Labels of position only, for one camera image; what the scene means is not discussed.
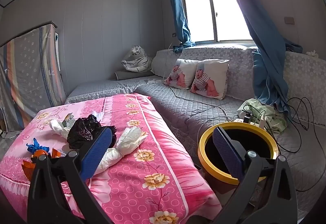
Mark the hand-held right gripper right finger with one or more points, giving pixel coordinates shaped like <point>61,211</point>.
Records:
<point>228,154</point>

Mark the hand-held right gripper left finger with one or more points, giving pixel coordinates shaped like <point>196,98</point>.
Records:
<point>96,149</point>

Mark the black plastic bag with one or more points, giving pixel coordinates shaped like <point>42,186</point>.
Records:
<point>81,132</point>

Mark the large white bundle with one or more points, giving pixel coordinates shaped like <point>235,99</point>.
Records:
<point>130,138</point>

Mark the yellow rimmed black trash bin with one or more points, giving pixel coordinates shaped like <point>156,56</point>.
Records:
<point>254,126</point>

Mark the small green carton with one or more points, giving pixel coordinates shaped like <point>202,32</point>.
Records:
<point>68,119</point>

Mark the orange foil wrapper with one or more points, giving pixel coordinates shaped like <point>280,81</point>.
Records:
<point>55,153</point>
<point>26,166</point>

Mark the small white bundle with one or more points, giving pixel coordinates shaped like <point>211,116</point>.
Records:
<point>57,128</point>

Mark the blue plastic wrapper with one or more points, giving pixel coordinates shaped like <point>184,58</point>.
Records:
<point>34,147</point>

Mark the white power strip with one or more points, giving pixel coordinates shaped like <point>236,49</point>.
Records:
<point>239,120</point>

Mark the black charger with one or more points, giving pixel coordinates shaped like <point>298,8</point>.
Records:
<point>247,117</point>

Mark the white charger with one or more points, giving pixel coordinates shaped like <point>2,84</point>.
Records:
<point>262,119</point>

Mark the green cloth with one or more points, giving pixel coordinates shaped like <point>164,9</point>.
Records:
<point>254,108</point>

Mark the pink floral blanket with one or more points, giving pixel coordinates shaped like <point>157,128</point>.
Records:
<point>152,137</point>

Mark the grey quilted sofa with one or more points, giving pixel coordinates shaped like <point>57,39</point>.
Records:
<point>191,107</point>

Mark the baby print pillow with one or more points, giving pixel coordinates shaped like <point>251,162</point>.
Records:
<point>178,73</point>
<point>208,79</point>

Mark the grey pillow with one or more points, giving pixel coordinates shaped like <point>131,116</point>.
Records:
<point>124,75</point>

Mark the long blue curtain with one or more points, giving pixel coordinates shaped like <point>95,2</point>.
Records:
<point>264,73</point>

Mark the white tiger plush toy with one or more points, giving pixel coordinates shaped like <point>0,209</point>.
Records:
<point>137,61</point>

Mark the striped bed sheet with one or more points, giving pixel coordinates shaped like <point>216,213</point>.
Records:
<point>30,66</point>

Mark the small white object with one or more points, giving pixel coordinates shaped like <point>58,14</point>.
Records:
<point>312,53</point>

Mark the window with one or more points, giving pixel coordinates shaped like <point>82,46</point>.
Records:
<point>201,10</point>

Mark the short blue curtain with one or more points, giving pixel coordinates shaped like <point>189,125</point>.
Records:
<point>178,10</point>

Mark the grey wall plate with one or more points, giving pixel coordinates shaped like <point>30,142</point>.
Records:
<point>289,20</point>

